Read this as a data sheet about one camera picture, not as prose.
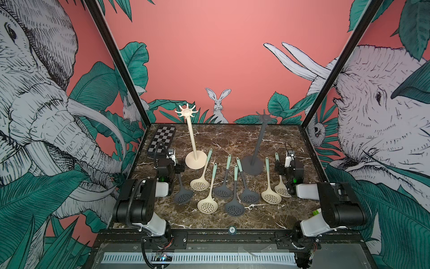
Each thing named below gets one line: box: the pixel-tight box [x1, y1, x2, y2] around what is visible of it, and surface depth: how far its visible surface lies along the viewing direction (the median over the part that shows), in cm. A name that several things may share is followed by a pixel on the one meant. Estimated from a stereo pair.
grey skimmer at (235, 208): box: [224, 164, 246, 217], surface depth 85 cm
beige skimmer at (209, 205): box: [197, 163, 219, 215], surface depth 85 cm
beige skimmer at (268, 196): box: [260, 156, 282, 205], surface depth 89 cm
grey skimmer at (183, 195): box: [174, 173, 194, 204], surface depth 87 cm
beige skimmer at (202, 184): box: [189, 148, 213, 192], surface depth 93 cm
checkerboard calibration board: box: [146, 124, 177, 157], surface depth 110 cm
